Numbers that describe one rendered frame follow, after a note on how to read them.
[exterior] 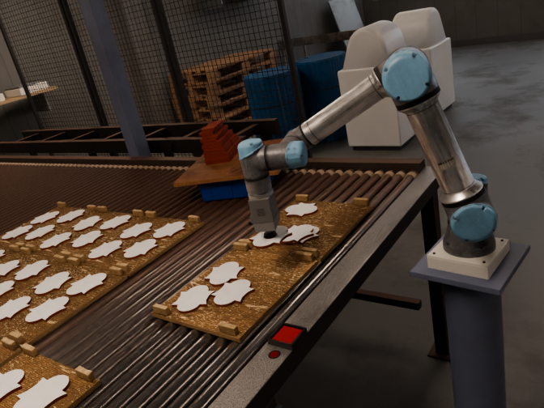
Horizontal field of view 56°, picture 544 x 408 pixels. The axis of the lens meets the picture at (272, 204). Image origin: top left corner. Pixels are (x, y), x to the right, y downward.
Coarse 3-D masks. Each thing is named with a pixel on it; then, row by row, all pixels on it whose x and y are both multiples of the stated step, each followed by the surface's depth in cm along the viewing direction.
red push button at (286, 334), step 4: (284, 328) 135; (288, 328) 134; (292, 328) 134; (280, 332) 134; (284, 332) 133; (288, 332) 133; (292, 332) 132; (296, 332) 132; (276, 336) 132; (280, 336) 132; (284, 336) 132; (288, 336) 131; (292, 336) 131; (296, 336) 131; (280, 340) 130; (284, 340) 130; (288, 340) 130; (292, 340) 129
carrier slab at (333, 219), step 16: (320, 208) 199; (336, 208) 196; (352, 208) 193; (368, 208) 190; (288, 224) 192; (320, 224) 186; (336, 224) 183; (352, 224) 181; (320, 240) 174; (336, 240) 172; (320, 256) 165
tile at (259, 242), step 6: (276, 228) 161; (282, 228) 160; (258, 234) 160; (282, 234) 157; (288, 234) 156; (252, 240) 158; (258, 240) 156; (264, 240) 155; (270, 240) 154; (276, 240) 153; (282, 240) 154; (258, 246) 153; (264, 246) 152; (270, 246) 153
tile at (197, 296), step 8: (192, 288) 161; (200, 288) 160; (208, 288) 159; (184, 296) 157; (192, 296) 156; (200, 296) 155; (208, 296) 155; (176, 304) 154; (184, 304) 153; (192, 304) 152; (200, 304) 152; (184, 312) 150
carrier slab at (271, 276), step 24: (216, 264) 174; (240, 264) 171; (264, 264) 168; (288, 264) 164; (312, 264) 161; (216, 288) 160; (264, 288) 154; (288, 288) 151; (192, 312) 150; (216, 312) 147; (240, 312) 144; (264, 312) 142; (240, 336) 134
